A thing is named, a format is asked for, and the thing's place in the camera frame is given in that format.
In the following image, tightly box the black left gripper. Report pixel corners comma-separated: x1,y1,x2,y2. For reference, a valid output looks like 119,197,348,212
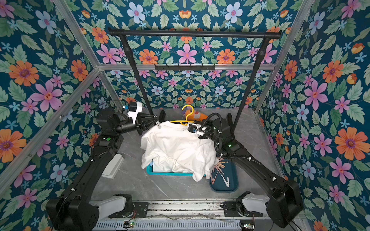
113,115,157,138

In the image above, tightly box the yellow plastic hanger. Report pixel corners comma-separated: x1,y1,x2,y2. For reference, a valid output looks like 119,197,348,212
170,105,195,126

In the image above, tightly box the white t-shirt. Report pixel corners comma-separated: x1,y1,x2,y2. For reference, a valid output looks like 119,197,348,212
140,121,218,182

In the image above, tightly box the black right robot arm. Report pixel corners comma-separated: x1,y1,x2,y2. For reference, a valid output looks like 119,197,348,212
188,111,304,228

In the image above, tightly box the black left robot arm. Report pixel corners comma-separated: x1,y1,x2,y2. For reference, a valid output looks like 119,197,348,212
46,108,160,231

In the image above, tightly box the teal basket under shirt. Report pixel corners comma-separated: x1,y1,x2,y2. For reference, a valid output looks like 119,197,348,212
146,165,193,177

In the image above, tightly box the orange plush fish toy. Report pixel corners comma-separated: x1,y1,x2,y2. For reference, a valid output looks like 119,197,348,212
188,111,208,122

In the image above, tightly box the dark teal clothespin tray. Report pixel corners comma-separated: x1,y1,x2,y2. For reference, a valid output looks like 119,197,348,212
210,157,239,193

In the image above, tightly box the black clothes rack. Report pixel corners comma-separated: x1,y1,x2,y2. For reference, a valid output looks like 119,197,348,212
107,28,282,136

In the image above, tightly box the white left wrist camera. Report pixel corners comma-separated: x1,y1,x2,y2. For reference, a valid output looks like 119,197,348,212
127,102,143,123

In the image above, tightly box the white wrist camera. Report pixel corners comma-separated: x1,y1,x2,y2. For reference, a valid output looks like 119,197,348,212
188,123,206,136
127,102,143,123

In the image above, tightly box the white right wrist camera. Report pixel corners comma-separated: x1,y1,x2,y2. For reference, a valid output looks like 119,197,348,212
188,123,206,136

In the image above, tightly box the black wall hook rail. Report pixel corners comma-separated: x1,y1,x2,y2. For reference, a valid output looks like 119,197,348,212
154,64,216,71

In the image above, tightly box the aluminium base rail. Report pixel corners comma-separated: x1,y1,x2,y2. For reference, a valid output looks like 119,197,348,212
94,199,282,231

